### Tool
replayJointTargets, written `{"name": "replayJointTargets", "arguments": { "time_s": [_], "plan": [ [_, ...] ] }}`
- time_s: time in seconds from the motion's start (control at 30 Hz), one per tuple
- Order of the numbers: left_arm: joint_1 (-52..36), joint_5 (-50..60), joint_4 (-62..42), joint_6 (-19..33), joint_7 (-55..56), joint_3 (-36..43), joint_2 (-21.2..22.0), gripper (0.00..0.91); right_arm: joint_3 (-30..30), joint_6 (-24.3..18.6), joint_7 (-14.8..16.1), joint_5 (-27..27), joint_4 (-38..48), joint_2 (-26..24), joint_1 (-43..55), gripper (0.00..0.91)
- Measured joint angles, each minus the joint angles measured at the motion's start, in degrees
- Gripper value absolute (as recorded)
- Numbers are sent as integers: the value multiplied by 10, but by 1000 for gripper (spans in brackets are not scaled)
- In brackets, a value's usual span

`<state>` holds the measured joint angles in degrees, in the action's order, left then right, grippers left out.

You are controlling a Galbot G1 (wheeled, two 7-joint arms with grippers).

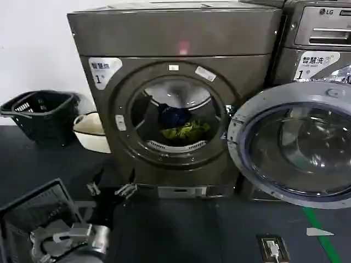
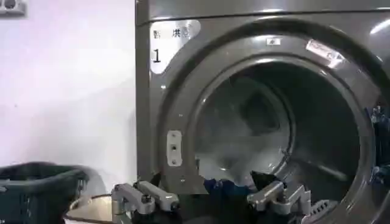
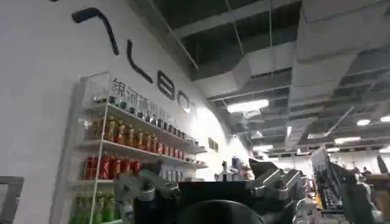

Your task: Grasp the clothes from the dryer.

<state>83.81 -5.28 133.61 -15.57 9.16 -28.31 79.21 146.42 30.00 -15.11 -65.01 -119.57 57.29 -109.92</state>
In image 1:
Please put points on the metal floor socket box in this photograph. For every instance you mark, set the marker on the metal floor socket box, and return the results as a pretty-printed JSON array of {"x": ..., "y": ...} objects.
[{"x": 264, "y": 249}]

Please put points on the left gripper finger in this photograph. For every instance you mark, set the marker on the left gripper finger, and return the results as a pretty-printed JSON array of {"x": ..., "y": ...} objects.
[
  {"x": 93, "y": 189},
  {"x": 126, "y": 189}
]

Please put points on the black slatted laundry basket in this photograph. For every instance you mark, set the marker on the black slatted laundry basket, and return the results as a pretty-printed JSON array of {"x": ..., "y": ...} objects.
[{"x": 33, "y": 202}]

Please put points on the white plastic basin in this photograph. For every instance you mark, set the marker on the white plastic basin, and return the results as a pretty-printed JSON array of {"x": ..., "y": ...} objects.
[{"x": 93, "y": 137}]

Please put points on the grey dryer with open drum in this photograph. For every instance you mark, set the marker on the grey dryer with open drum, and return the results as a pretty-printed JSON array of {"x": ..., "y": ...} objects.
[{"x": 175, "y": 41}]

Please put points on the white number sticker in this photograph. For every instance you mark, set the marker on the white number sticker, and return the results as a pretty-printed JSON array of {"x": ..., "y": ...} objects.
[
  {"x": 102, "y": 72},
  {"x": 312, "y": 65}
]

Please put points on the green garment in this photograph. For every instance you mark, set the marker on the green garment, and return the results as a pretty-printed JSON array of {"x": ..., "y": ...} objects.
[{"x": 189, "y": 130}]

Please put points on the white floor tape piece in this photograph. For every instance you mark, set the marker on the white floor tape piece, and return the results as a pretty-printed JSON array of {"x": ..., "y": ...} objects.
[{"x": 318, "y": 232}]

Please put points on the round glass dryer door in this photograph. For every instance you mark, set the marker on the round glass dryer door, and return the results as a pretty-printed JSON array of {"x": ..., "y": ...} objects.
[{"x": 246, "y": 153}]

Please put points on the dark blue garment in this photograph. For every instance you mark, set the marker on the dark blue garment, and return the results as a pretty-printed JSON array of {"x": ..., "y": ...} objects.
[{"x": 172, "y": 115}]

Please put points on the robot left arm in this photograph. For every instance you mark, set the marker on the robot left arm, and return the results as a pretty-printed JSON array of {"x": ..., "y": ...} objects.
[{"x": 98, "y": 238}]

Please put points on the green floor tape strip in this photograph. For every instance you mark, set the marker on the green floor tape strip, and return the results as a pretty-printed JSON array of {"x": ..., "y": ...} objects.
[{"x": 321, "y": 241}]

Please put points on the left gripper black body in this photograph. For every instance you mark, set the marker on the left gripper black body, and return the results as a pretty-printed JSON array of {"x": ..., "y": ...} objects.
[{"x": 109, "y": 211}]

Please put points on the white plug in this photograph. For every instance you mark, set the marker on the white plug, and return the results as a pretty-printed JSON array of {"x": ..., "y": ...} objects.
[{"x": 274, "y": 248}]

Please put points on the grey dryer with control panel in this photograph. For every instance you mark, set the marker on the grey dryer with control panel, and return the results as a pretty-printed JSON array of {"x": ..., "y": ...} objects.
[{"x": 315, "y": 30}]

